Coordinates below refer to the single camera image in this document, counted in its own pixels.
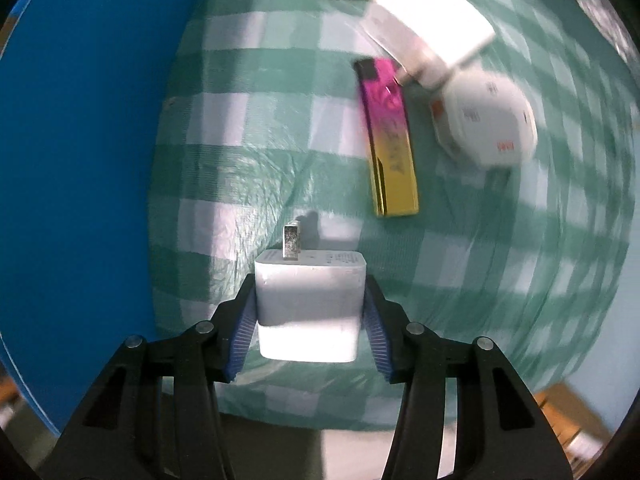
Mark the round white plug adapter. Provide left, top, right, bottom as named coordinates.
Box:
left=430, top=70, right=538, bottom=168

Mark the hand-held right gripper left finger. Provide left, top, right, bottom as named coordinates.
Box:
left=42, top=274, right=257, bottom=480

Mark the green checked tablecloth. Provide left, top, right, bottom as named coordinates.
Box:
left=147, top=0, right=633, bottom=431

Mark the brown wooden board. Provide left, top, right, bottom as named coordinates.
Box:
left=535, top=382, right=611, bottom=466

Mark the silver foil sheet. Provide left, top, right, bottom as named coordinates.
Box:
left=542, top=0, right=636, bottom=68

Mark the pink and gold lighter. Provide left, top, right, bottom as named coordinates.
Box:
left=354, top=58, right=421, bottom=218

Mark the small white charger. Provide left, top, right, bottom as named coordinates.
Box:
left=254, top=221, right=368, bottom=363

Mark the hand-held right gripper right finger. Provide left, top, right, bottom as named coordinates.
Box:
left=361, top=277, right=573, bottom=480

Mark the large white charger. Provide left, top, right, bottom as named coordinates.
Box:
left=361, top=0, right=497, bottom=88

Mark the cardboard box with blue rim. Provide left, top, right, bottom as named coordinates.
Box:
left=0, top=0, right=211, bottom=436

